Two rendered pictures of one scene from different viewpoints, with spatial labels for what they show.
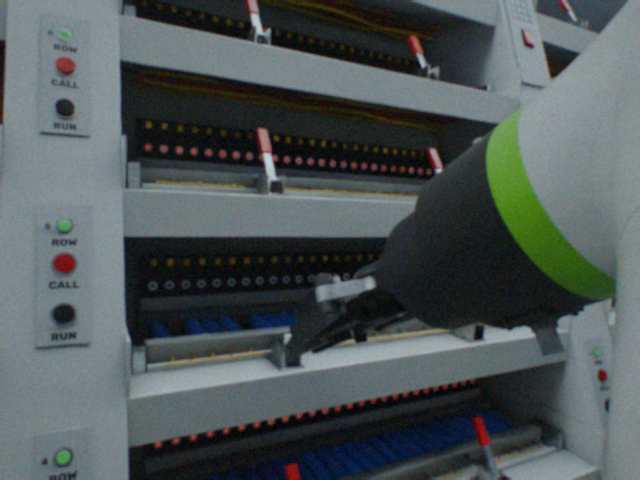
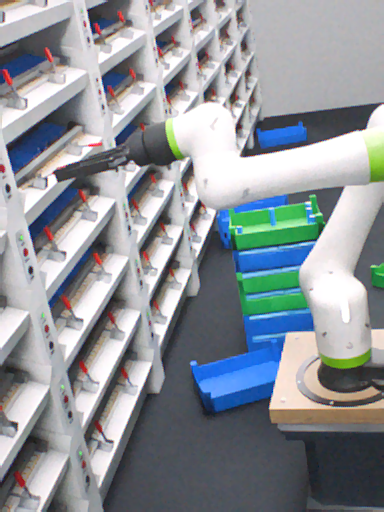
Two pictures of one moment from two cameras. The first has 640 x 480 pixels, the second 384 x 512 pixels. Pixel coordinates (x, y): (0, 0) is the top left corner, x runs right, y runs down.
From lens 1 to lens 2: 155 cm
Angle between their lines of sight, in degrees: 57
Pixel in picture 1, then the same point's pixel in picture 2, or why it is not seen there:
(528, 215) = (176, 149)
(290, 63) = (12, 28)
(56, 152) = not seen: outside the picture
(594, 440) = (114, 187)
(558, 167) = (182, 143)
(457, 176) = (159, 138)
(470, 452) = (74, 207)
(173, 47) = not seen: outside the picture
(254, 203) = (24, 117)
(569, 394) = not seen: hidden behind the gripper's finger
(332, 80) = (22, 29)
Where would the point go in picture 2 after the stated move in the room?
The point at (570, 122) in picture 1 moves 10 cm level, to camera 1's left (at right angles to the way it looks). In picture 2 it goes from (185, 137) to (154, 151)
